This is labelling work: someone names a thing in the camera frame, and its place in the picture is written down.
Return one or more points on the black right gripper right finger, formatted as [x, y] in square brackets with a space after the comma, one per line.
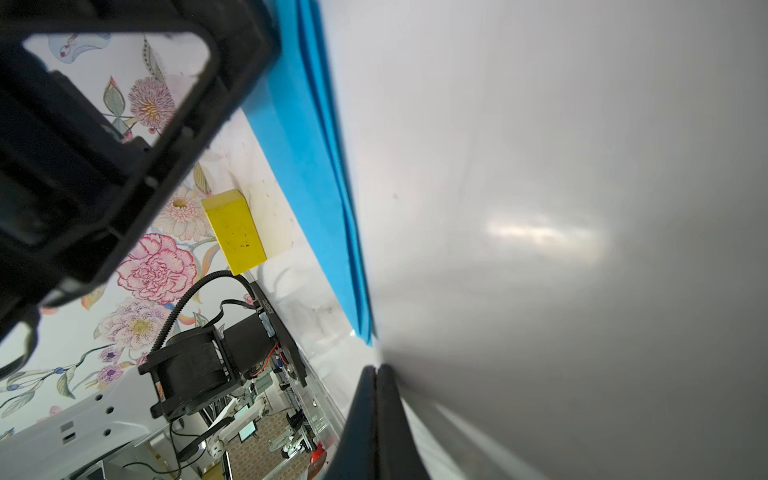
[398, 457]

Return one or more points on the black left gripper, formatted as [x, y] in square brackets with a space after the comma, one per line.
[74, 198]

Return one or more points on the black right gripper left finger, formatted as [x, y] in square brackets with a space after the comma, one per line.
[356, 454]

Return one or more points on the blue square paper sheet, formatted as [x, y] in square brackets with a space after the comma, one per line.
[291, 111]

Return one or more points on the yellow cylinder block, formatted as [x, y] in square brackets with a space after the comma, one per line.
[231, 221]

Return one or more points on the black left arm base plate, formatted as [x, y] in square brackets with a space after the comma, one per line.
[284, 337]

